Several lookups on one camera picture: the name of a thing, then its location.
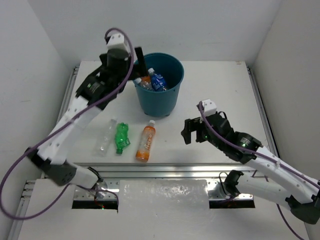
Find orange bottle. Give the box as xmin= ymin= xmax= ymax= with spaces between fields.
xmin=140 ymin=75 xmax=151 ymax=85
xmin=135 ymin=120 xmax=156 ymax=162

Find clear bottle white cap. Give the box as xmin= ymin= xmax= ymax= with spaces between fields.
xmin=134 ymin=77 xmax=154 ymax=92

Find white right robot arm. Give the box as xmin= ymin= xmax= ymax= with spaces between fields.
xmin=181 ymin=111 xmax=320 ymax=225

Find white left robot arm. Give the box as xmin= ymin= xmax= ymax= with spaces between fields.
xmin=27 ymin=46 xmax=138 ymax=190

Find teal plastic bin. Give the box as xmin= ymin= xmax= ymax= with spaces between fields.
xmin=134 ymin=52 xmax=185 ymax=118

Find crushed green plastic bottle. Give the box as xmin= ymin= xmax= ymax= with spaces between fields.
xmin=114 ymin=122 xmax=131 ymax=155

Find clear bottle far left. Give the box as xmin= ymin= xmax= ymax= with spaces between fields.
xmin=93 ymin=117 xmax=118 ymax=157

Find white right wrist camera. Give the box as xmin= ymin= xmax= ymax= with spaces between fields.
xmin=201 ymin=99 xmax=217 ymax=117

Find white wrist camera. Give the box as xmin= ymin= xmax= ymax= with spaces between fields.
xmin=105 ymin=33 xmax=127 ymax=51
xmin=201 ymin=99 xmax=217 ymax=117

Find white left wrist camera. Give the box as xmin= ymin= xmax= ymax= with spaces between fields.
xmin=105 ymin=33 xmax=127 ymax=51

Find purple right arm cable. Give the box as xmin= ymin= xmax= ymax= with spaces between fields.
xmin=196 ymin=101 xmax=320 ymax=240

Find aluminium table frame rails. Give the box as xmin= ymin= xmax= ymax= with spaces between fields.
xmin=16 ymin=61 xmax=294 ymax=240

